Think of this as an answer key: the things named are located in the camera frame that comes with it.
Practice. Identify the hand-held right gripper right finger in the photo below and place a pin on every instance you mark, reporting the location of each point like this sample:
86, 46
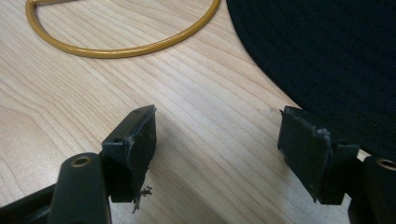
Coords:
306, 146

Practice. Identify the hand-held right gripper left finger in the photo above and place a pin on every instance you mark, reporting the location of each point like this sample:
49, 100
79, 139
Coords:
137, 146

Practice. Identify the black round woven mat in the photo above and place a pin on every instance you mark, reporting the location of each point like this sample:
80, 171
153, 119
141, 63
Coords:
330, 56

